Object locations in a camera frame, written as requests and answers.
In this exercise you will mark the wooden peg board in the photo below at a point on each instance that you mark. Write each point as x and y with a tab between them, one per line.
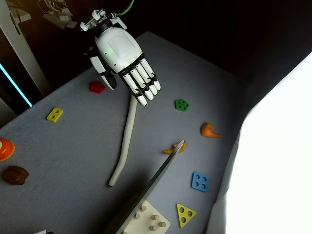
146	223

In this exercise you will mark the red pentagon block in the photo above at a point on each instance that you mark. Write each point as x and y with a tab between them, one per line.
97	87

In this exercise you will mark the small white box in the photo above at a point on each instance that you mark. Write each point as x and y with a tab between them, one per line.
64	17

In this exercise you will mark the green pentagon block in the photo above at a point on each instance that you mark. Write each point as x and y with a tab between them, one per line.
181	105

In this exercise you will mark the yellow two-hole block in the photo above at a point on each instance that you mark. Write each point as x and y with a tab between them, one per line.
54	115

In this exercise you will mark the white vertical panel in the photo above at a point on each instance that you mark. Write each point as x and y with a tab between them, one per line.
22	48

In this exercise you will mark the grey table cloth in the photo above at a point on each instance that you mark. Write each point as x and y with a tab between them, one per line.
73	146

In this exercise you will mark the cyan light strip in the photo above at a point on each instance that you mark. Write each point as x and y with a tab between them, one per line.
17	85

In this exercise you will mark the toy chicken wing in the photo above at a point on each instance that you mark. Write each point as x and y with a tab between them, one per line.
170	150

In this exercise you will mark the toy chicken drumstick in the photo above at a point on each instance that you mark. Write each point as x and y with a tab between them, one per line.
208	130

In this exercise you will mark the orange toy tart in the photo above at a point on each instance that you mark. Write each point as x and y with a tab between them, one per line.
6	150

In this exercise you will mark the blue square block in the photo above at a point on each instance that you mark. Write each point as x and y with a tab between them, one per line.
200	182

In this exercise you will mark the brown toy meat piece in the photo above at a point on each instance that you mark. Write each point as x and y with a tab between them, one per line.
15	175

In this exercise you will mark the yellow triangle block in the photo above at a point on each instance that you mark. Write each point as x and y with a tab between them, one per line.
184	214

